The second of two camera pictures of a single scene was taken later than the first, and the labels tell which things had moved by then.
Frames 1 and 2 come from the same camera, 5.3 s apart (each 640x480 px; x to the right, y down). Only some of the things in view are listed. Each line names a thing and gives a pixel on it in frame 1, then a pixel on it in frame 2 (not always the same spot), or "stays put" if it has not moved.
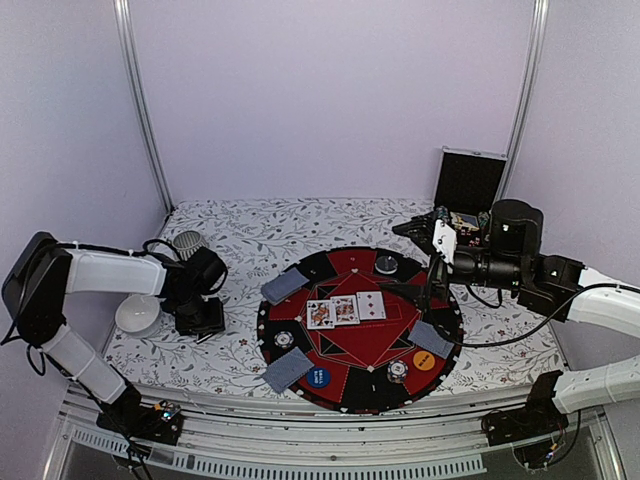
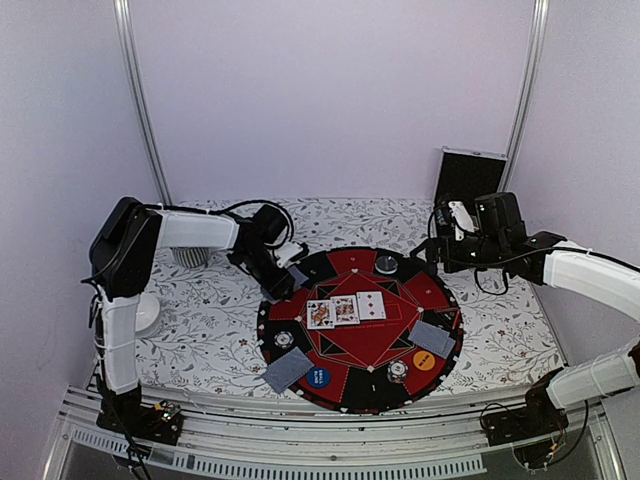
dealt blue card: (427, 337) stays put
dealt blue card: (287, 369) stays put
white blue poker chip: (283, 339) stays put
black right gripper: (437, 279) -> (448, 247)
